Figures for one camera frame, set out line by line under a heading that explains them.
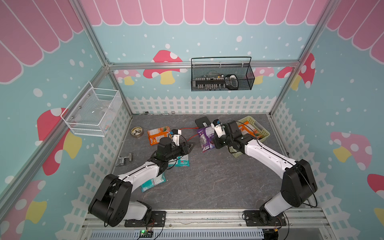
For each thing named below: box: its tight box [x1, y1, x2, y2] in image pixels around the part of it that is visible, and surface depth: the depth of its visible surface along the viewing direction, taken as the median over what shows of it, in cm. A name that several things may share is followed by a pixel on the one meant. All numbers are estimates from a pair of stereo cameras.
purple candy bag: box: [197, 126, 215, 152], surface depth 91 cm
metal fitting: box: [118, 152, 133, 166], surface depth 96 cm
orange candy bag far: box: [147, 126, 171, 146], surface depth 110 cm
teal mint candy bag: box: [168, 153, 191, 167], surface depth 94 cm
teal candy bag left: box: [140, 172, 167, 193], surface depth 87 cm
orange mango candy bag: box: [238, 121, 259, 137], surface depth 108 cm
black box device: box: [194, 116, 211, 129], surface depth 118 cm
